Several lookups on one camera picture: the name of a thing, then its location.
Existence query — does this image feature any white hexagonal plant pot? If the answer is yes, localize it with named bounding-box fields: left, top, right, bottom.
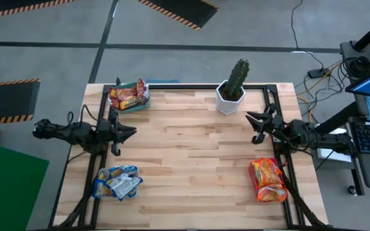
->
left=215, top=80, right=247, bottom=116

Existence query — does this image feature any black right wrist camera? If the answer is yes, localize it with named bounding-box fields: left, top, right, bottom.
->
left=288, top=119, right=308, bottom=139

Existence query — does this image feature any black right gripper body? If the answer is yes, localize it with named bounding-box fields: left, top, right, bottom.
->
left=252, top=103, right=290, bottom=144

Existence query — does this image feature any black aluminium table frame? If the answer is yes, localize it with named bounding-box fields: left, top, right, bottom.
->
left=48, top=83, right=330, bottom=231

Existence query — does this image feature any green cactus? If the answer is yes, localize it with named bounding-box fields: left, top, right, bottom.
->
left=225, top=58, right=251, bottom=101

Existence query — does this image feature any red plastic bin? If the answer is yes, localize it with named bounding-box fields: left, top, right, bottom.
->
left=248, top=157, right=288, bottom=203

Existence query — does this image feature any coiled black cable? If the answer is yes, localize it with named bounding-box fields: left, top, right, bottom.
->
left=345, top=56, right=370, bottom=78

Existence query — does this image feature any red ramen packet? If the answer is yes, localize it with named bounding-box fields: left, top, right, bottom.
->
left=116, top=85, right=141, bottom=110
left=136, top=78, right=150, bottom=105
left=109, top=87, right=121, bottom=110

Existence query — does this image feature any black floor cable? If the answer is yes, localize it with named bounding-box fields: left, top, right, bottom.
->
left=290, top=0, right=324, bottom=70

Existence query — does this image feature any white paper sheet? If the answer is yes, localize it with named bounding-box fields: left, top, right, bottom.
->
left=315, top=127, right=353, bottom=163

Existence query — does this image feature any green floor board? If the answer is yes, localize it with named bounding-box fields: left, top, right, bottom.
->
left=0, top=138, right=50, bottom=231

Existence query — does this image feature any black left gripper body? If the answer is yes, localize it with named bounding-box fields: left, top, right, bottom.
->
left=88, top=110, right=121, bottom=157

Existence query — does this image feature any black power adapter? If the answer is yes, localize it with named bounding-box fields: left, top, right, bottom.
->
left=307, top=67, right=331, bottom=79

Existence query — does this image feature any black yellow hazard mat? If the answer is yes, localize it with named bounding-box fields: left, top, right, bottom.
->
left=0, top=78, right=41, bottom=125
left=0, top=0, right=76, bottom=21
left=136, top=0, right=220, bottom=31

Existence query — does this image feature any teal plastic bin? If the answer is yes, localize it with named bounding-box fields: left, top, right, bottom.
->
left=109, top=81, right=151, bottom=114

